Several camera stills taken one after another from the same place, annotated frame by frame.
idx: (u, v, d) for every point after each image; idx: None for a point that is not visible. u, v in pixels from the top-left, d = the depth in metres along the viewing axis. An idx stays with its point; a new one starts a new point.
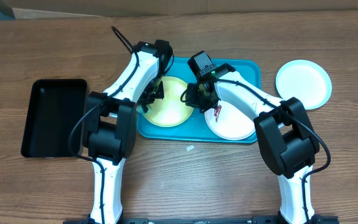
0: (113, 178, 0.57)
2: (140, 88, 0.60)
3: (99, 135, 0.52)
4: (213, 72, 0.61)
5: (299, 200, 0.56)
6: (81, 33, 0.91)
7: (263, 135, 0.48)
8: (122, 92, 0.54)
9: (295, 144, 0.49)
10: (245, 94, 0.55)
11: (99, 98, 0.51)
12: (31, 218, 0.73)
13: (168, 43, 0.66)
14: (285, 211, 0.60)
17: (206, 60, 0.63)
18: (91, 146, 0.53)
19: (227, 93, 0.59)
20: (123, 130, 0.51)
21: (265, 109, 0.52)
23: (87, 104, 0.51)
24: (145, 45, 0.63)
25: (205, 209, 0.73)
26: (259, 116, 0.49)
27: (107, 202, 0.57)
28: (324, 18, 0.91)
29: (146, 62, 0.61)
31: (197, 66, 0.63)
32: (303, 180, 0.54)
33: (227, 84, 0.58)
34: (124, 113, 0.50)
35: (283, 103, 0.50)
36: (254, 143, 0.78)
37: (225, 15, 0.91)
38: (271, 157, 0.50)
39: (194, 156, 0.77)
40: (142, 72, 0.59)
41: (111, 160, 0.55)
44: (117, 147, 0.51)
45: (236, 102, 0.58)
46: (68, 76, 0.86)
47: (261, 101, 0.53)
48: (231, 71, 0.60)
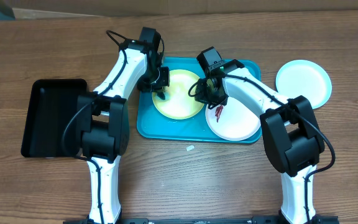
0: (109, 177, 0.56)
2: (130, 85, 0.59)
3: (92, 134, 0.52)
4: (222, 68, 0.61)
5: (300, 198, 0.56)
6: (81, 33, 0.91)
7: (268, 132, 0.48)
8: (112, 89, 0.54)
9: (300, 143, 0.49)
10: (252, 90, 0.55)
11: (89, 97, 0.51)
12: (31, 218, 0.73)
13: (153, 35, 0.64)
14: (286, 210, 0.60)
17: (215, 56, 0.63)
18: (84, 146, 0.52)
19: (234, 88, 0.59)
20: (117, 128, 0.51)
21: (271, 107, 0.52)
23: (78, 104, 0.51)
24: (132, 42, 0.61)
25: (205, 209, 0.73)
26: (265, 113, 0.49)
27: (105, 201, 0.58)
28: (324, 18, 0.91)
29: (135, 59, 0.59)
31: (206, 62, 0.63)
32: (306, 178, 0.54)
33: (235, 79, 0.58)
34: (115, 110, 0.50)
35: (291, 101, 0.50)
36: (255, 143, 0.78)
37: (225, 15, 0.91)
38: (276, 154, 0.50)
39: (194, 155, 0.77)
40: (130, 69, 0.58)
41: (107, 159, 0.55)
44: (110, 145, 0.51)
45: (242, 98, 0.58)
46: (68, 76, 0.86)
47: (269, 98, 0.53)
48: (240, 67, 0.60)
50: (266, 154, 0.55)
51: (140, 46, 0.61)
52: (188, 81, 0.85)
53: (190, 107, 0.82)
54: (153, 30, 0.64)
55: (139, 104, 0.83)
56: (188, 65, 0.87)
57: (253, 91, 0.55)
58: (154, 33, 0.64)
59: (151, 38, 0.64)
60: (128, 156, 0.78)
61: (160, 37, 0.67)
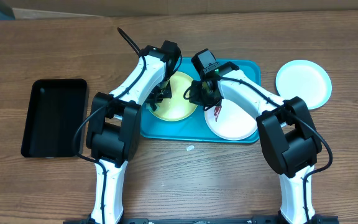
0: (115, 180, 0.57)
2: (145, 92, 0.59)
3: (103, 135, 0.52)
4: (216, 70, 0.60)
5: (299, 199, 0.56)
6: (81, 33, 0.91)
7: (265, 134, 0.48)
8: (128, 94, 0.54)
9: (296, 144, 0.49)
10: (248, 93, 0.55)
11: (105, 98, 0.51)
12: (31, 218, 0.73)
13: (175, 47, 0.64)
14: (285, 211, 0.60)
17: (209, 58, 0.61)
18: (94, 147, 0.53)
19: (230, 91, 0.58)
20: (128, 134, 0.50)
21: (268, 109, 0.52)
23: (93, 104, 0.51)
24: (153, 50, 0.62)
25: (205, 209, 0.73)
26: (262, 115, 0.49)
27: (108, 203, 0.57)
28: (323, 18, 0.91)
29: (155, 66, 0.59)
31: (201, 65, 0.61)
32: (305, 179, 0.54)
33: (230, 82, 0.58)
34: (130, 116, 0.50)
35: (287, 102, 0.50)
36: (255, 143, 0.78)
37: (225, 15, 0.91)
38: (273, 155, 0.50)
39: (194, 155, 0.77)
40: (148, 75, 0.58)
41: (114, 163, 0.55)
44: (120, 149, 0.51)
45: (238, 100, 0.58)
46: (68, 76, 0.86)
47: (265, 99, 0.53)
48: (234, 69, 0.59)
50: (264, 155, 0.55)
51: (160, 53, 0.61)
52: (179, 83, 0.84)
53: (186, 109, 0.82)
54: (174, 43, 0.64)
55: None
56: (186, 65, 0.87)
57: (249, 93, 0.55)
58: (175, 45, 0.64)
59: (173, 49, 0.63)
60: None
61: (180, 53, 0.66)
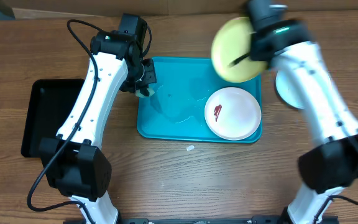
0: (96, 208, 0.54)
2: (106, 107, 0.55)
3: (64, 180, 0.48)
4: (278, 29, 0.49)
5: (314, 210, 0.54)
6: (81, 33, 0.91)
7: (323, 165, 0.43)
8: (80, 129, 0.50)
9: (345, 175, 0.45)
10: (317, 99, 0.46)
11: (53, 145, 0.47)
12: (31, 218, 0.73)
13: (137, 25, 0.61)
14: (296, 210, 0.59)
17: (266, 7, 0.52)
18: (61, 188, 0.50)
19: (288, 73, 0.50)
20: (88, 178, 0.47)
21: (335, 132, 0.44)
23: (42, 154, 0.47)
24: (107, 40, 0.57)
25: (205, 209, 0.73)
26: (327, 144, 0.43)
27: (97, 219, 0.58)
28: (323, 18, 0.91)
29: (108, 71, 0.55)
31: (253, 10, 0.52)
32: (330, 196, 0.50)
33: (294, 63, 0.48)
34: (84, 160, 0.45)
35: None
36: (255, 143, 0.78)
37: (225, 15, 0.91)
38: (316, 175, 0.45)
39: (195, 155, 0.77)
40: (103, 88, 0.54)
41: (87, 198, 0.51)
44: (86, 189, 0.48)
45: (296, 88, 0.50)
46: (68, 76, 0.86)
47: (337, 121, 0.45)
48: (309, 42, 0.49)
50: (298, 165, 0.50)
51: (116, 44, 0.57)
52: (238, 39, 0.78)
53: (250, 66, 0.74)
54: (136, 17, 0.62)
55: (140, 106, 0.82)
56: (188, 65, 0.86)
57: (319, 98, 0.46)
58: (137, 21, 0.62)
59: (133, 30, 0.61)
60: (128, 156, 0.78)
61: (143, 24, 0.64)
